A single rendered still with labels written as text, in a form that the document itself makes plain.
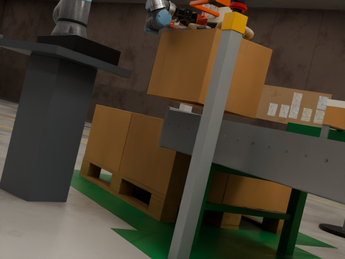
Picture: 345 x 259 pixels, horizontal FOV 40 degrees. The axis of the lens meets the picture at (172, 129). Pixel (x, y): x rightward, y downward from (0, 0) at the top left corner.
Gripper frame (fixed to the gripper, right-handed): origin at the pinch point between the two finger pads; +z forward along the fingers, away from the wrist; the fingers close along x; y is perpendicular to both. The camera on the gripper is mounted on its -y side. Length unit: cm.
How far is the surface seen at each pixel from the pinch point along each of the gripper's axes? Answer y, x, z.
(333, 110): 3, -27, 143
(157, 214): 40, -117, -21
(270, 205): 43, -103, 58
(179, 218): 106, -103, -54
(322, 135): 147, -60, -33
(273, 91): -596, 68, 641
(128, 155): -9, -93, -21
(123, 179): -7, -108, -21
